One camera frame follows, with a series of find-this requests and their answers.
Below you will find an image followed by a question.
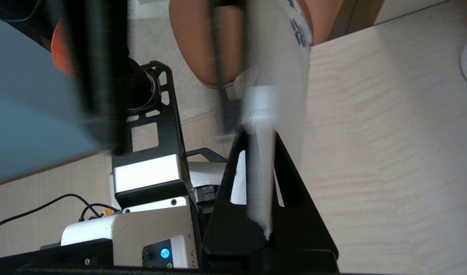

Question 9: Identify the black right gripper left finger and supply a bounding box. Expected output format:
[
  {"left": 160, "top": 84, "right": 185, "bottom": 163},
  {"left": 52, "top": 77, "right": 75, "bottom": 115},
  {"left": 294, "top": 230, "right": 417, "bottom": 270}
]
[{"left": 201, "top": 130, "right": 267, "bottom": 270}]

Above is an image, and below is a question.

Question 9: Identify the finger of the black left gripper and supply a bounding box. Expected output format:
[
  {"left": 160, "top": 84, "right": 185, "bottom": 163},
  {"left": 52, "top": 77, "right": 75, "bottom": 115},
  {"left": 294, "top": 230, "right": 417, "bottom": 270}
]
[
  {"left": 209, "top": 0, "right": 249, "bottom": 134},
  {"left": 62, "top": 0, "right": 131, "bottom": 155}
]

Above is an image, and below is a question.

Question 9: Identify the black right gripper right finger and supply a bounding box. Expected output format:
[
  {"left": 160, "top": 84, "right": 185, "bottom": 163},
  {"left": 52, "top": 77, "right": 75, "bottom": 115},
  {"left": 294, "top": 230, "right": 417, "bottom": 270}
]
[{"left": 266, "top": 131, "right": 339, "bottom": 272}]

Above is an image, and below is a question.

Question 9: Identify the white horse-print zipper pouch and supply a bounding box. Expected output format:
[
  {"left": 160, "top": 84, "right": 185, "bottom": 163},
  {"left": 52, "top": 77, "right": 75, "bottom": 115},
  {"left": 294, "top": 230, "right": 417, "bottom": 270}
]
[{"left": 235, "top": 0, "right": 315, "bottom": 239}]

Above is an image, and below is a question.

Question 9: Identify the silver robot base shell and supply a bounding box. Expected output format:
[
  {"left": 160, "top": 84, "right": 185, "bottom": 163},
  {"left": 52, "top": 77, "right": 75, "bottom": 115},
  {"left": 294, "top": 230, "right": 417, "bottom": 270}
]
[{"left": 61, "top": 160, "right": 226, "bottom": 270}]

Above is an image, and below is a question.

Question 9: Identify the orange robot part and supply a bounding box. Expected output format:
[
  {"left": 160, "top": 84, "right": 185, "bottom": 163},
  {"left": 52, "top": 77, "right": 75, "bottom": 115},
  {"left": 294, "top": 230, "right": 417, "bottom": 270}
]
[{"left": 49, "top": 18, "right": 78, "bottom": 77}]

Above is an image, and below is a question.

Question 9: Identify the black cylindrical torso joint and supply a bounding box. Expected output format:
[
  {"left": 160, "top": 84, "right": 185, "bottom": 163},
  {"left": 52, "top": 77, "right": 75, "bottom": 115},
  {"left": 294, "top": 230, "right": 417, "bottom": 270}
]
[{"left": 123, "top": 57, "right": 160, "bottom": 112}]

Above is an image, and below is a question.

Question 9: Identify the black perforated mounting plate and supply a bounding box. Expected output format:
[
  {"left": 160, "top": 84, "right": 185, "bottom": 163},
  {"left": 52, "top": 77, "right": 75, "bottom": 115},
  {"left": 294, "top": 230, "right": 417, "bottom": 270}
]
[{"left": 125, "top": 61, "right": 189, "bottom": 157}]

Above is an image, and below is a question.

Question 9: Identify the silver grey base block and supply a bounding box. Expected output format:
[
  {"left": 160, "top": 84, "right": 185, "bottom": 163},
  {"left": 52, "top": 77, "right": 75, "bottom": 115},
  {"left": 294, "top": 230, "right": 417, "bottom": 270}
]
[{"left": 110, "top": 154, "right": 191, "bottom": 210}]

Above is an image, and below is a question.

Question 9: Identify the beige wooden shelf table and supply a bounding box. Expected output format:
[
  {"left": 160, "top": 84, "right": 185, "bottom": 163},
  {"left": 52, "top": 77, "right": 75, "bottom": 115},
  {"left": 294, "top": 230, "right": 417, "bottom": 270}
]
[{"left": 298, "top": 0, "right": 467, "bottom": 275}]

